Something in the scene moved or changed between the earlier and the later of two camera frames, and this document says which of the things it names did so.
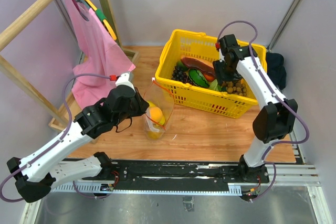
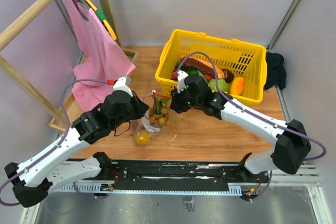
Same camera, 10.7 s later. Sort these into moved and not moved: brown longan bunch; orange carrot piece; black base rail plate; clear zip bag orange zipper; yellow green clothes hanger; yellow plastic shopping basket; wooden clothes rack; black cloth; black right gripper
Moved: clear zip bag orange zipper; brown longan bunch; black right gripper
Not moved: yellow plastic shopping basket; yellow green clothes hanger; black base rail plate; wooden clothes rack; black cloth; orange carrot piece
